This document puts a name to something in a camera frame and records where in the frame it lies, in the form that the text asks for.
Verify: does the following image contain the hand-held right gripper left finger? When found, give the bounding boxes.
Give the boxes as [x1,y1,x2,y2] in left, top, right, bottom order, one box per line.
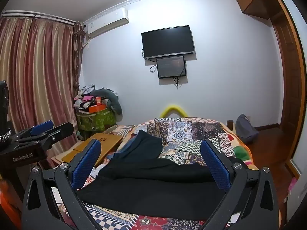
[21,139,102,230]

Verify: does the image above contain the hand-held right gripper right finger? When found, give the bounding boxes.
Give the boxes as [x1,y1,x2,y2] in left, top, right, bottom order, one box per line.
[200,139,280,230]

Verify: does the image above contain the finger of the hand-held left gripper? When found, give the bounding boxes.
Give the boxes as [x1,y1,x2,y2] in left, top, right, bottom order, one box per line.
[18,120,54,139]
[19,122,74,145]

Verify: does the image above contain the black pants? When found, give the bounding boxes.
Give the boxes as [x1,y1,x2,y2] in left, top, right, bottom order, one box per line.
[77,158,243,219]

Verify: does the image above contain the person's left forearm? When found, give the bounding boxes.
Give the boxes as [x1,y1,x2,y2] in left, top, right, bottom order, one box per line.
[0,174,26,223]

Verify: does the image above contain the wooden folding lap table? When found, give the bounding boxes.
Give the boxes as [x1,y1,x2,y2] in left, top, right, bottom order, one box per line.
[62,134,123,167]

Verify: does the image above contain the colourful fleece blanket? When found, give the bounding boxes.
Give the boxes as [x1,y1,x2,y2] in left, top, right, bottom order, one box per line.
[224,121,256,170]

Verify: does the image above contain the blue cloth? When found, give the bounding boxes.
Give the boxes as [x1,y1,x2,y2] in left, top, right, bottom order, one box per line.
[112,145,131,160]

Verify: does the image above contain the green fabric storage box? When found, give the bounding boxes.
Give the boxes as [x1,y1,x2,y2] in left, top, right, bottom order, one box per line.
[76,109,117,140]

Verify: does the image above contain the pile of mixed clothes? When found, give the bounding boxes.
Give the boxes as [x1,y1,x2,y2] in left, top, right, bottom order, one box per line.
[74,84,96,112]

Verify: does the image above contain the patchwork printed blanket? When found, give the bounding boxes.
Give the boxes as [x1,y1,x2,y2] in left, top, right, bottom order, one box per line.
[51,116,240,230]

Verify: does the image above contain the orange box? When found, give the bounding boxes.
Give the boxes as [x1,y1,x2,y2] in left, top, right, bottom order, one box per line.
[88,104,106,113]

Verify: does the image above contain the grey bag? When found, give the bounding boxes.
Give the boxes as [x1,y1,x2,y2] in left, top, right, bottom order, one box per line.
[235,114,259,145]

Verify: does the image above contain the pink and gold striped curtain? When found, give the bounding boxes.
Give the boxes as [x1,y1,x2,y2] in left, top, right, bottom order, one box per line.
[0,17,83,170]

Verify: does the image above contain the grey plush pillow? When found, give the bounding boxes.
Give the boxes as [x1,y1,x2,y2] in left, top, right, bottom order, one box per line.
[90,89,123,115]

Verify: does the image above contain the dark teal garment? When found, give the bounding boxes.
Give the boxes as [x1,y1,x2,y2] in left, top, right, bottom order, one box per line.
[113,130,163,161]

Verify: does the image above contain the yellow foam arc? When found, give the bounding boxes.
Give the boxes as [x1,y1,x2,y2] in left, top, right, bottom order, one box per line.
[160,103,188,118]

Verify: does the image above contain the wooden door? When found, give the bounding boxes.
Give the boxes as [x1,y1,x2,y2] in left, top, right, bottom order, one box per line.
[269,0,307,178]

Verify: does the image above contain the white air conditioner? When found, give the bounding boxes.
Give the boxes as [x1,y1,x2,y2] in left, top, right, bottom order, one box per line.
[84,7,129,38]

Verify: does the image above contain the small black wall monitor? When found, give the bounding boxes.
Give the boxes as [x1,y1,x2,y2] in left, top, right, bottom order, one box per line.
[156,56,187,79]

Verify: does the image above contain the white curtain rail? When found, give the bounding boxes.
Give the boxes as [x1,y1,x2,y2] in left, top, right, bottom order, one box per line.
[1,10,84,27]

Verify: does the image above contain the black wall television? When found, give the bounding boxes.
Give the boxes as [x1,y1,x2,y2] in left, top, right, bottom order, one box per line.
[141,25,195,60]

